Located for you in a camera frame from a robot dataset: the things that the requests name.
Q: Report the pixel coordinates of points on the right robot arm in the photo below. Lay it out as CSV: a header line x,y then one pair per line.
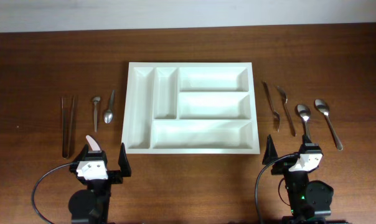
x,y
309,201

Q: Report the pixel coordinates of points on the large metal spoon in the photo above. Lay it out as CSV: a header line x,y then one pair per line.
x,y
323,108
305,113

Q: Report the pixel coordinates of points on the small teaspoon bowl up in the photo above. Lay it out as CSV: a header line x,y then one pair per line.
x,y
95,101

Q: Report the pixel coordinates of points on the metal fork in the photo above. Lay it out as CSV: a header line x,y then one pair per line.
x,y
276,115
285,101

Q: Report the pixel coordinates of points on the pink plastic knife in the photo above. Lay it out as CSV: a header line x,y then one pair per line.
x,y
93,143

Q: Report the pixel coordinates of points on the long metal tongs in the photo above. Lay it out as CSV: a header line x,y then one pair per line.
x,y
67,127

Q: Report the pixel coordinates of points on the white plastic cutlery tray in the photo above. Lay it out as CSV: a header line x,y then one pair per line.
x,y
190,108

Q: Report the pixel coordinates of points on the small teaspoon bowl down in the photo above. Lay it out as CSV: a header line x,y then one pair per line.
x,y
108,114

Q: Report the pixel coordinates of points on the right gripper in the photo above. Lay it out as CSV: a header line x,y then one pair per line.
x,y
270,153

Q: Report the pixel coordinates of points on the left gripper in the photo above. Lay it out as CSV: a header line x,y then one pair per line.
x,y
116,175

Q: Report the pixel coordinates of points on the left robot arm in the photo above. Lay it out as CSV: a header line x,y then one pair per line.
x,y
91,205

